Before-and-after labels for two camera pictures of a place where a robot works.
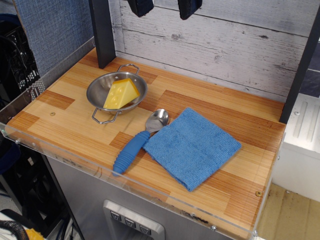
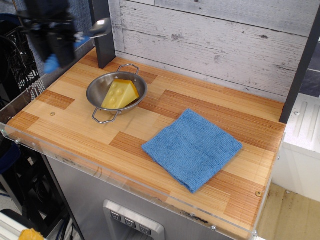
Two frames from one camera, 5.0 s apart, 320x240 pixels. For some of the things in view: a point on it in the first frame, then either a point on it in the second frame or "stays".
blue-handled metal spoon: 156,120 -> 51,63
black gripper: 188,7 -> 52,22
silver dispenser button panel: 123,223 stays
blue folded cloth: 191,148 stays
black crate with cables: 20,79 stays
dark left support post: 102,32 stays
